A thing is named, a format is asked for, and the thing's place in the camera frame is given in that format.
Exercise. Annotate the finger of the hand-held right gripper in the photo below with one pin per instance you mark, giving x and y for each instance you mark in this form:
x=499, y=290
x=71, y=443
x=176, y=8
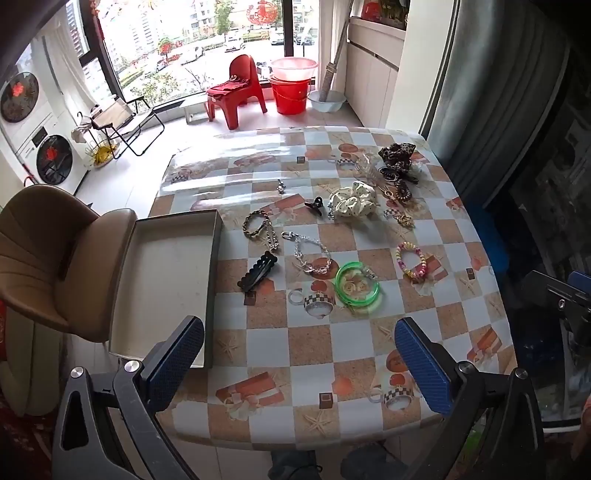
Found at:
x=581, y=279
x=554, y=293

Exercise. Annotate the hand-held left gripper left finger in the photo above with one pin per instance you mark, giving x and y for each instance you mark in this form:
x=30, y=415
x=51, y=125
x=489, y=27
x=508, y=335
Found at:
x=178, y=364

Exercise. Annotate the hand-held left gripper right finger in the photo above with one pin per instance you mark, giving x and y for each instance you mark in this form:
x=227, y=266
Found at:
x=422, y=364

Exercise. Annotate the grey cardboard box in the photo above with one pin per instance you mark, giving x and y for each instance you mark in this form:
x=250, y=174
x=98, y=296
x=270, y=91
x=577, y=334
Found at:
x=161, y=277

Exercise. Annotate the black scalloped hair clip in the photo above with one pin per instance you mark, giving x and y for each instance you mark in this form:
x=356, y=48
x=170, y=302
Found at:
x=256, y=272

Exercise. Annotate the white polka dot scrunchie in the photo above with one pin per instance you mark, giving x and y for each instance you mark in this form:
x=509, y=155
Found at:
x=353, y=201

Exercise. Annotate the person's right forearm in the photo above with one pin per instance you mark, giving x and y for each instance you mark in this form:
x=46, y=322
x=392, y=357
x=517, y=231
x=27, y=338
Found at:
x=582, y=429

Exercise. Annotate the green plastic bangle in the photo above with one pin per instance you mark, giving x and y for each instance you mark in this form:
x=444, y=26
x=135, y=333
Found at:
x=358, y=302

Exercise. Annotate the checked printed tablecloth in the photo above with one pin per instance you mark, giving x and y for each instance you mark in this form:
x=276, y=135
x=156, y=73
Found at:
x=323, y=346

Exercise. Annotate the small gold ornament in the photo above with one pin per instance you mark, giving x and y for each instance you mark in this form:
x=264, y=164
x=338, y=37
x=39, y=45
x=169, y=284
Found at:
x=406, y=221

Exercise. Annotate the checked small hair clip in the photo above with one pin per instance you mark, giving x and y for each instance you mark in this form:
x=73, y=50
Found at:
x=391, y=213

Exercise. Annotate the beige sofa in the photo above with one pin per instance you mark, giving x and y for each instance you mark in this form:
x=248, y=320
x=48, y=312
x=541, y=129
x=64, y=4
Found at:
x=23, y=369

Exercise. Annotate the brown leather chair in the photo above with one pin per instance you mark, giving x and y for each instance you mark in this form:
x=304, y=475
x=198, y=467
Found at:
x=55, y=267

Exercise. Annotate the red embroidered cushion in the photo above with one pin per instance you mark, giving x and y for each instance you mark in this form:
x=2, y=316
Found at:
x=2, y=330

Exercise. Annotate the small black claw clip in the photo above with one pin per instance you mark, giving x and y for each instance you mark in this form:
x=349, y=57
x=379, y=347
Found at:
x=314, y=203

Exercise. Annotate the clear plastic hair clip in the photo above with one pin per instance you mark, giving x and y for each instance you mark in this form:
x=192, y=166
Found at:
x=369, y=168

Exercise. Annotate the grey curtain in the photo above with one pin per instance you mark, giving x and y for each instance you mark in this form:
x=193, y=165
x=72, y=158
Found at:
x=498, y=92

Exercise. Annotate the leopard print scrunchie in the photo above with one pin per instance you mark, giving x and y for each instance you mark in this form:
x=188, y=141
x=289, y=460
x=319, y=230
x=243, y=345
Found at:
x=396, y=156

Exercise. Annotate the yellow floor ornament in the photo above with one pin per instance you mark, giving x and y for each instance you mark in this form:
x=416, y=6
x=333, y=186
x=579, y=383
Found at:
x=105, y=154

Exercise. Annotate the white washing machine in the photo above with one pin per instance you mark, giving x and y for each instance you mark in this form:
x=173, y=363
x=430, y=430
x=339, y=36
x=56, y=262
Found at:
x=55, y=157

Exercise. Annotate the white hanging cloth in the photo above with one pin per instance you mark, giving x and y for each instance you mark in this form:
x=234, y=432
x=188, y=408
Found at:
x=78, y=134

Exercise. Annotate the white low step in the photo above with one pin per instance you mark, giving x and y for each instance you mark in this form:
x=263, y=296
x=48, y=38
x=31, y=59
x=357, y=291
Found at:
x=194, y=113

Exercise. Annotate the black folding chair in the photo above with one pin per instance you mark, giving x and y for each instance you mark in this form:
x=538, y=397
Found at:
x=111, y=115

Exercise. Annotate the white wash basin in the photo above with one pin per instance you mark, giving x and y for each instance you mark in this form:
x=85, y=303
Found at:
x=325, y=105

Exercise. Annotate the white cabinet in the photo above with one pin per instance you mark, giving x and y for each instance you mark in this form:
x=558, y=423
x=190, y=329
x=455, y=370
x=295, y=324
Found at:
x=374, y=78

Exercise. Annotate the red plastic bucket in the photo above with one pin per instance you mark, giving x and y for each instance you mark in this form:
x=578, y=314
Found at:
x=288, y=99

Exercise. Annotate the red plastic chair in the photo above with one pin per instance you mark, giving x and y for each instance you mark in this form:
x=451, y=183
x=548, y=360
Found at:
x=242, y=78

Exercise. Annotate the white stacked dryer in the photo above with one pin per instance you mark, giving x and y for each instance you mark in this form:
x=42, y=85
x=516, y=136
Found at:
x=21, y=94

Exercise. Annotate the pink plastic basin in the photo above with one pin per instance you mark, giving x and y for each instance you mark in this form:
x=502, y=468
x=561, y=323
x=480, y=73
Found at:
x=293, y=67

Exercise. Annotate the red paper window decoration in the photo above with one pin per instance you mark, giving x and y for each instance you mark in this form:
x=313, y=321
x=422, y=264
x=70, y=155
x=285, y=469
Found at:
x=262, y=11

